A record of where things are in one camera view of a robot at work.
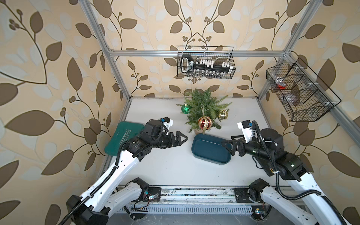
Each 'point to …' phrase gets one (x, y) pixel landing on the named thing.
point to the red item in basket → (281, 87)
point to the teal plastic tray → (211, 148)
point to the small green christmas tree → (203, 103)
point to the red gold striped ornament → (205, 123)
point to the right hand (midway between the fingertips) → (226, 140)
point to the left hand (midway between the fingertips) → (180, 138)
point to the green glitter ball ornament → (185, 108)
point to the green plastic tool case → (124, 131)
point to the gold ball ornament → (222, 115)
